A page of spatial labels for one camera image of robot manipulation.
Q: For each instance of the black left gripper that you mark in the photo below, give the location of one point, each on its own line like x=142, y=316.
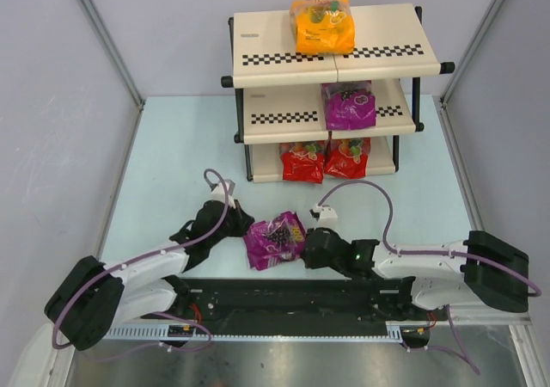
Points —
x=236, y=222

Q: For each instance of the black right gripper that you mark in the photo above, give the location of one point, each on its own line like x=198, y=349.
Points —
x=311, y=249

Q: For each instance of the purple grape gummy bag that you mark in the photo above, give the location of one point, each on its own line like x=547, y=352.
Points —
x=349, y=105
x=272, y=242

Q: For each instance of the red fruit gummy bag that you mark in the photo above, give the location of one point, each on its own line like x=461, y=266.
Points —
x=347, y=158
x=303, y=161

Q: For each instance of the orange mango gummy bag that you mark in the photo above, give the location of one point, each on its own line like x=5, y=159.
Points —
x=322, y=26

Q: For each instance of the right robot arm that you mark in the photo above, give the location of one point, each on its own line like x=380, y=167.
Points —
x=481, y=268

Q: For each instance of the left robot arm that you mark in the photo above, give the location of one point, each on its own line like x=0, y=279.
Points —
x=95, y=297

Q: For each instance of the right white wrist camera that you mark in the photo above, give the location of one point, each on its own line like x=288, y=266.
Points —
x=325, y=217

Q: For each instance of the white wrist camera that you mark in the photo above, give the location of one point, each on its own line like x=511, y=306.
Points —
x=223, y=192
x=325, y=217

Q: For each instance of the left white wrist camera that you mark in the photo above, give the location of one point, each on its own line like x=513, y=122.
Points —
x=223, y=192

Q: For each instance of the grey cable duct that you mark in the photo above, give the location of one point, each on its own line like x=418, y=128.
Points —
x=291, y=328

